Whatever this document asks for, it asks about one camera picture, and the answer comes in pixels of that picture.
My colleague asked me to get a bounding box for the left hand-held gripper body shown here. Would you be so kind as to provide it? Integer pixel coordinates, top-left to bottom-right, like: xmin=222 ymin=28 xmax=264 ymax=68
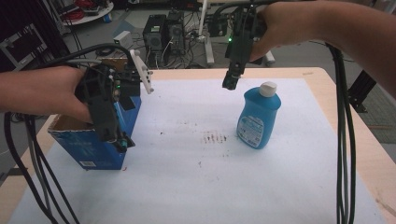
xmin=74 ymin=49 xmax=155 ymax=143

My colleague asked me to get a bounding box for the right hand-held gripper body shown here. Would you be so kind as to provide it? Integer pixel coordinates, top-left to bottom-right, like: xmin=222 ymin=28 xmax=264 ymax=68
xmin=206 ymin=3 xmax=269 ymax=75

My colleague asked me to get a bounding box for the blue cardboard box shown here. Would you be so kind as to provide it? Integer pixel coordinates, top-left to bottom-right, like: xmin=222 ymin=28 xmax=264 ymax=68
xmin=47 ymin=58 xmax=143 ymax=172

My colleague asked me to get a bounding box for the blue bottle with white cap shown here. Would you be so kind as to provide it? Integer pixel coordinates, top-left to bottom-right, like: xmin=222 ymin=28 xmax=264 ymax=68
xmin=235 ymin=80 xmax=282 ymax=150

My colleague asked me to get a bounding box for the person's left hand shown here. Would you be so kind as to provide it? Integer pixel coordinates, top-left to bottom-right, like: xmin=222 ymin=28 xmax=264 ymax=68
xmin=46 ymin=64 xmax=95 ymax=124

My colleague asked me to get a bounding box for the person's right hand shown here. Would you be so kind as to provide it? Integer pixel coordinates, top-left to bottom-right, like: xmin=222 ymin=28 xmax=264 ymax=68
xmin=248 ymin=1 xmax=314 ymax=63

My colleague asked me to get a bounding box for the white metal stand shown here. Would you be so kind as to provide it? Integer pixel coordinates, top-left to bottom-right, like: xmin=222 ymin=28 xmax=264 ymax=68
xmin=197 ymin=0 xmax=276 ymax=67

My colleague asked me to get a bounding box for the grey computer tower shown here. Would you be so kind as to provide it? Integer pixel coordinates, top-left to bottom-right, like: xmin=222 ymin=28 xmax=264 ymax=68
xmin=165 ymin=11 xmax=187 ymax=54

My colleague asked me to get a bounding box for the small white box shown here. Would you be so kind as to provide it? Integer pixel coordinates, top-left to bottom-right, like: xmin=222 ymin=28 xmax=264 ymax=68
xmin=112 ymin=30 xmax=134 ymax=49

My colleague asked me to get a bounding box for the black computer tower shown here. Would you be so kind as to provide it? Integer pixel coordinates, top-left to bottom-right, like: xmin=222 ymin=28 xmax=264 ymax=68
xmin=142 ymin=13 xmax=168 ymax=53

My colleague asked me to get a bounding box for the white round table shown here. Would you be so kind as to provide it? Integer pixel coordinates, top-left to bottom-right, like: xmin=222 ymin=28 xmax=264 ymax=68
xmin=60 ymin=0 xmax=115 ymax=27

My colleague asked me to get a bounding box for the white foam mat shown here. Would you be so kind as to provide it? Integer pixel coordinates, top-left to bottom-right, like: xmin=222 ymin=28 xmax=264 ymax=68
xmin=7 ymin=77 xmax=389 ymax=224

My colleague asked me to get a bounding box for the thin black cable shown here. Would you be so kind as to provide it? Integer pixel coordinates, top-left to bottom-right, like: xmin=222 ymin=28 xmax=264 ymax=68
xmin=29 ymin=115 xmax=81 ymax=224

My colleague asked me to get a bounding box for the grey cable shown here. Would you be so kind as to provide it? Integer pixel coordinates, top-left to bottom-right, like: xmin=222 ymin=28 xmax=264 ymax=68
xmin=25 ymin=58 xmax=104 ymax=218

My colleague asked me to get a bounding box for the thick black cable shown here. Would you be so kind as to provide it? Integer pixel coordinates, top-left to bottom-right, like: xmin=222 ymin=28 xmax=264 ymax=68
xmin=3 ymin=42 xmax=134 ymax=224

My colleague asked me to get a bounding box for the dark green cable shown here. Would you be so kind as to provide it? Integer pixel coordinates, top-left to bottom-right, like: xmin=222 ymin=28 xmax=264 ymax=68
xmin=340 ymin=62 xmax=358 ymax=224
xmin=325 ymin=41 xmax=349 ymax=224

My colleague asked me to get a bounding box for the black table bracket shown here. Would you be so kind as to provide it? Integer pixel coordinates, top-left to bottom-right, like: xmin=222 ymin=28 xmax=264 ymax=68
xmin=347 ymin=69 xmax=378 ymax=114

